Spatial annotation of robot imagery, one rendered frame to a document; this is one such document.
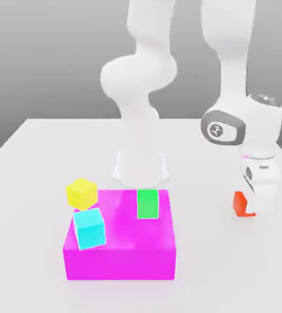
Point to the small yellow cube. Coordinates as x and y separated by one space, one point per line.
81 194

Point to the small green cube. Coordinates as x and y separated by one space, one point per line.
147 204

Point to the small red cube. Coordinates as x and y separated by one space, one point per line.
239 203

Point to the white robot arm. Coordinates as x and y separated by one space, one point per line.
137 80

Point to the small cyan cube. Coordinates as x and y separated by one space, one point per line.
89 229

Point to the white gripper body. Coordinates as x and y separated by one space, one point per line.
264 195

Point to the large magenta box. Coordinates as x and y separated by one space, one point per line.
121 261

